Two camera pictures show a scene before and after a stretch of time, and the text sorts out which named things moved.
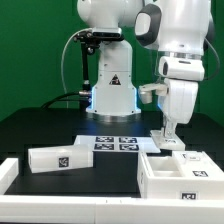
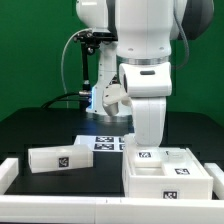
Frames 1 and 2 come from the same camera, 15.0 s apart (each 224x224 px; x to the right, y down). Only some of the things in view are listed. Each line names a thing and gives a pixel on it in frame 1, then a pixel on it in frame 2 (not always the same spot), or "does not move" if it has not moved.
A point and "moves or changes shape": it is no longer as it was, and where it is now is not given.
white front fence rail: x=29 y=209 does not move
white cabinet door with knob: x=197 y=164 → x=177 y=162
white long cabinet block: x=60 y=158 does not move
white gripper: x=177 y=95 → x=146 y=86
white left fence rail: x=9 y=169 does not move
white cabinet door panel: x=170 y=143 → x=148 y=156
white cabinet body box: x=179 y=175 moves or changes shape
